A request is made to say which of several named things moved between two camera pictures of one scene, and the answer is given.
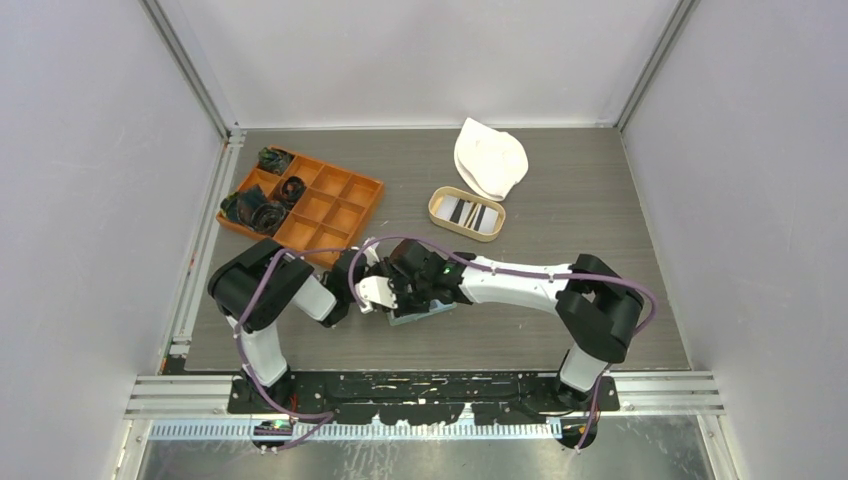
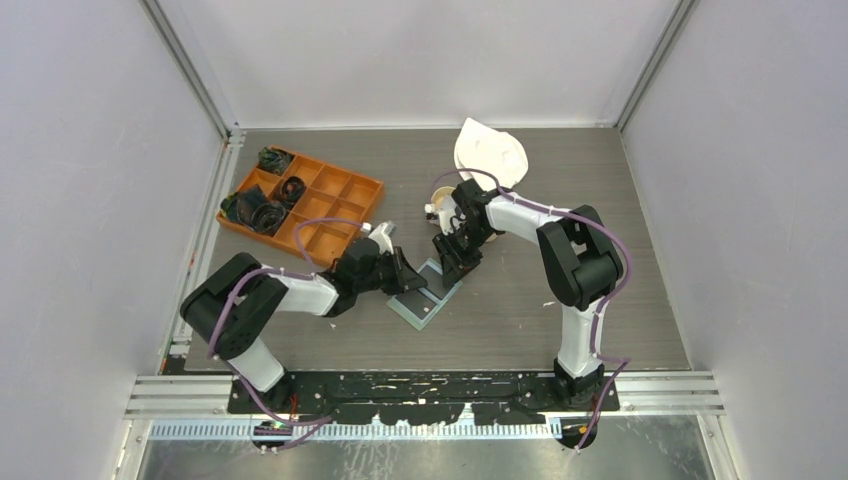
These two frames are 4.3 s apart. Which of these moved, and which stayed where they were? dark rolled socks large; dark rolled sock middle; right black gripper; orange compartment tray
Moved: right black gripper
Stayed: dark rolled socks large; orange compartment tray; dark rolled sock middle
